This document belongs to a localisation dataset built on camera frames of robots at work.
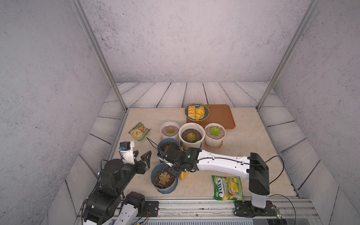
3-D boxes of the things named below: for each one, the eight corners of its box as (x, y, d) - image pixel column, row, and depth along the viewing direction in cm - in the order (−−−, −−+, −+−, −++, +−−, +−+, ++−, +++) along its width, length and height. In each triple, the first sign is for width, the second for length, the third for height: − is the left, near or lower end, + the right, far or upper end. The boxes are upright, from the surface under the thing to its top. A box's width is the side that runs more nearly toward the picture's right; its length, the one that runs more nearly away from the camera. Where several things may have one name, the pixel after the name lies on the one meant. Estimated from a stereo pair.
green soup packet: (128, 134, 107) (127, 132, 106) (140, 123, 114) (139, 121, 112) (140, 142, 103) (140, 140, 101) (152, 131, 109) (151, 129, 107)
